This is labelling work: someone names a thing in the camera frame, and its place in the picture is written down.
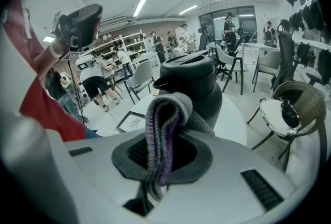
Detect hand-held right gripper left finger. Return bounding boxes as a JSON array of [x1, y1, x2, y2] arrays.
[[111, 132, 151, 182]]

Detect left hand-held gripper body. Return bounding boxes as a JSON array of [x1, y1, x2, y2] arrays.
[[55, 3, 103, 61]]

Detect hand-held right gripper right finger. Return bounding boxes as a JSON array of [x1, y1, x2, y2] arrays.
[[168, 131, 214, 186]]

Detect grey fleece cloth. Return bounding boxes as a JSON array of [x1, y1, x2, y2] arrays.
[[144, 92, 216, 202]]

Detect black kettle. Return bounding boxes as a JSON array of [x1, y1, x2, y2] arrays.
[[153, 54, 223, 130]]

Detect person's left forearm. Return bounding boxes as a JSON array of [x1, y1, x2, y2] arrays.
[[33, 39, 70, 81]]

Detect ceiling air conditioner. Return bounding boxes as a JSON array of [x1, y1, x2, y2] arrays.
[[99, 16, 128, 34]]

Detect person's blue shorts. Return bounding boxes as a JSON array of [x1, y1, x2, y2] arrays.
[[84, 127, 103, 140]]

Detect white wristband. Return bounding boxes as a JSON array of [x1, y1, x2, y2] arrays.
[[49, 43, 62, 58]]

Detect white shelf with items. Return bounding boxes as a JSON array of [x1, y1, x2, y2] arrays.
[[87, 28, 161, 81]]

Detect ceiling light bar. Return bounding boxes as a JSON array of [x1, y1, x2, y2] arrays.
[[132, 0, 148, 18], [178, 5, 199, 16]]

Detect grey shell chair black legs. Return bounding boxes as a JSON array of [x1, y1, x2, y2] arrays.
[[252, 50, 281, 93], [123, 59, 156, 104], [216, 44, 249, 96]]

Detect person's red jersey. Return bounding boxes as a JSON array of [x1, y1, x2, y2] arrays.
[[1, 0, 87, 142]]

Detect white round seat cushion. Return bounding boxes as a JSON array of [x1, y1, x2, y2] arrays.
[[260, 97, 300, 137]]

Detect black pouch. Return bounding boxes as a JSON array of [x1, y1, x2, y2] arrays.
[[280, 100, 300, 128]]

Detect black office chair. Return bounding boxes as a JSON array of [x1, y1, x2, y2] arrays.
[[198, 25, 215, 52], [271, 20, 324, 94]]

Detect brown wicker chair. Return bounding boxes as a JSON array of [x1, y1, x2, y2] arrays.
[[246, 80, 328, 173]]

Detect white desk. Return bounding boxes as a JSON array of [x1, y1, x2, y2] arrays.
[[240, 42, 280, 63]]

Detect dark glass window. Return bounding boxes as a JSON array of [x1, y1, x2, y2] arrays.
[[199, 6, 257, 40]]

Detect white shelf rack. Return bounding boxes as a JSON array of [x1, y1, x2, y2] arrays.
[[284, 0, 331, 86]]

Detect row of black bags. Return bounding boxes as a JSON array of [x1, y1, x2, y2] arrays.
[[284, 0, 331, 85]]

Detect black picture frame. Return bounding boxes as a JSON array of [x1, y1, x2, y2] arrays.
[[113, 111, 147, 133]]

